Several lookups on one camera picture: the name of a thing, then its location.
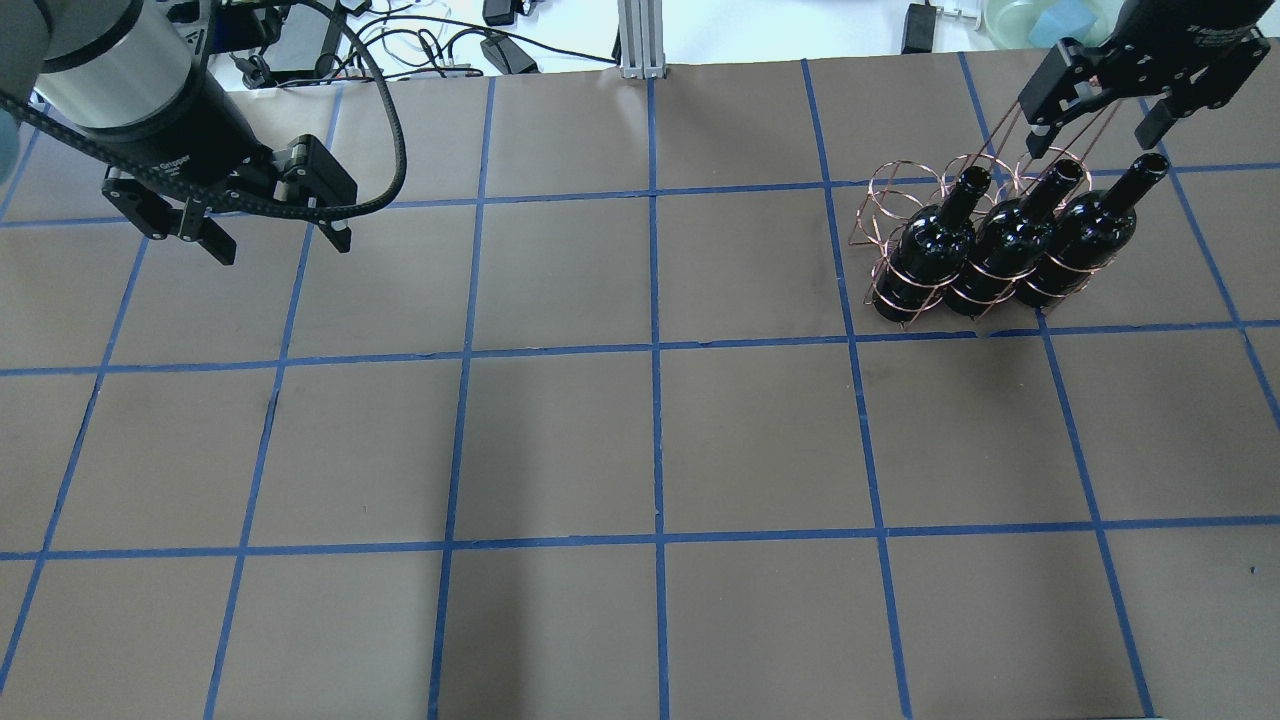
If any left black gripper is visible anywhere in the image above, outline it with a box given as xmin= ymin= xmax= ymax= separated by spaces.
xmin=76 ymin=76 xmax=358 ymax=266

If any black power adapter brick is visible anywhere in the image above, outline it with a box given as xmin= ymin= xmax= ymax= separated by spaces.
xmin=900 ymin=1 xmax=938 ymax=55

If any clear bowl with blue block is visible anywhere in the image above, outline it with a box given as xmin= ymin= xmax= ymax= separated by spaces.
xmin=982 ymin=1 xmax=1117 ymax=49

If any copper wire wine basket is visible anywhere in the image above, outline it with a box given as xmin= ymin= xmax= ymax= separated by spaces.
xmin=847 ymin=106 xmax=1115 ymax=331

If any dark wine bottle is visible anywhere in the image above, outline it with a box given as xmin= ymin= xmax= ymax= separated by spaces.
xmin=870 ymin=167 xmax=992 ymax=327

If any dark bottle in basket end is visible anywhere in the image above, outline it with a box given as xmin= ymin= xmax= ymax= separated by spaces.
xmin=1012 ymin=152 xmax=1170 ymax=309

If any dark bottle in basket middle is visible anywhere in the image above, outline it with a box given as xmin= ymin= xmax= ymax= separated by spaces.
xmin=942 ymin=158 xmax=1085 ymax=319

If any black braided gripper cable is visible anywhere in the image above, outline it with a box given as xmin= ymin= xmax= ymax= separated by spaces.
xmin=0 ymin=0 xmax=408 ymax=222

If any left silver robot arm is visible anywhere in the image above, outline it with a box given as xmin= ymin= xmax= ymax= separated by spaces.
xmin=3 ymin=1 xmax=358 ymax=265

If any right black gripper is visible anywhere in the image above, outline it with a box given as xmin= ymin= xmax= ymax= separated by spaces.
xmin=1018 ymin=1 xmax=1272 ymax=160

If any aluminium frame post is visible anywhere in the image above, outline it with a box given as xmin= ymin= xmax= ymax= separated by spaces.
xmin=617 ymin=0 xmax=668 ymax=79

